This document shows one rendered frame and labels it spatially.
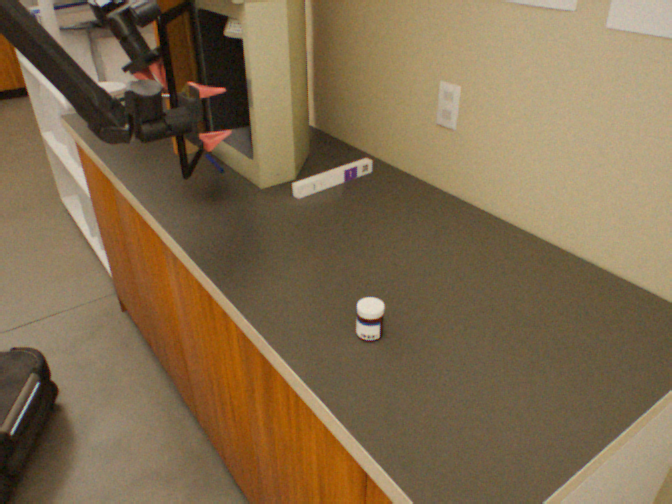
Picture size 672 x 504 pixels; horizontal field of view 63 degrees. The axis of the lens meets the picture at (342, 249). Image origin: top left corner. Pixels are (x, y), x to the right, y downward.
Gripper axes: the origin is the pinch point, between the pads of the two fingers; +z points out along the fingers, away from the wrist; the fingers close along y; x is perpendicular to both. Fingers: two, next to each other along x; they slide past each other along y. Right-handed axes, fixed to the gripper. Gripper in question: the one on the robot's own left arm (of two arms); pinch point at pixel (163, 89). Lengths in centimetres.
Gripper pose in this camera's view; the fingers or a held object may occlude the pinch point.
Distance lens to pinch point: 152.2
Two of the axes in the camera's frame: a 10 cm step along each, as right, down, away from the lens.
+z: 4.3, 7.6, 4.9
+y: -9.0, 3.7, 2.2
